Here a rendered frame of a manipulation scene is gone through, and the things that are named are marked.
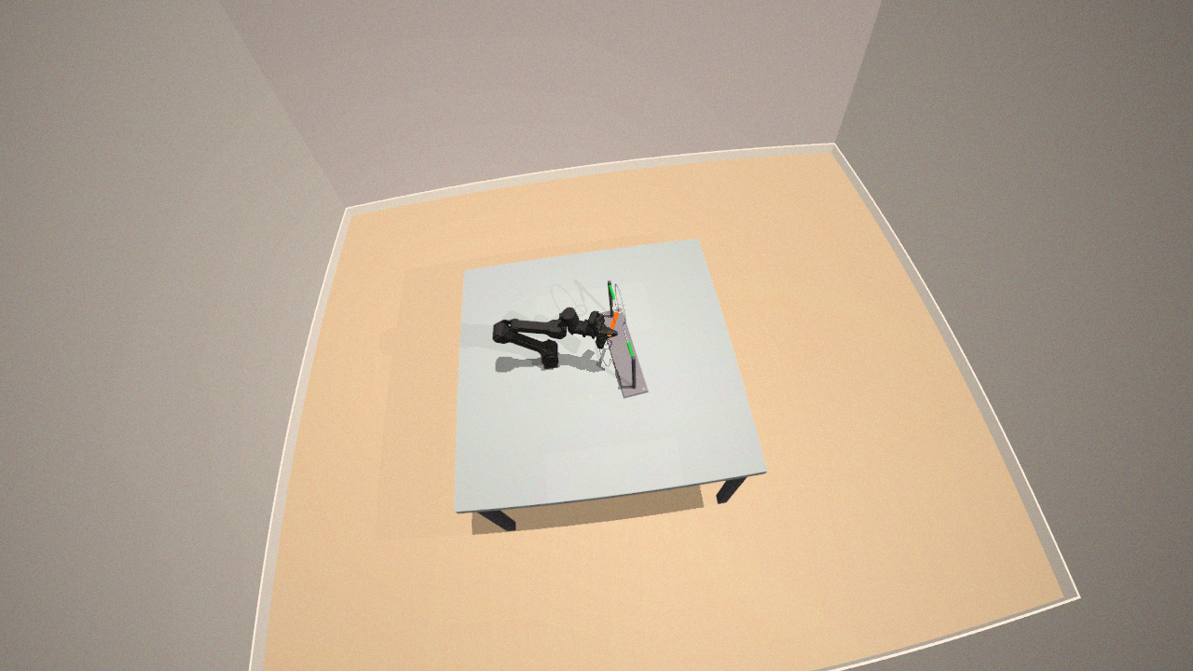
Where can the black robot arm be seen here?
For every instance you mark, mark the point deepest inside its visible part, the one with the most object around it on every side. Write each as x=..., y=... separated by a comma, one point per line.
x=504, y=333

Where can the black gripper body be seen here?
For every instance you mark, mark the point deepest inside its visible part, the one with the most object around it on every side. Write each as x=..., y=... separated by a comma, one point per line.
x=589, y=328

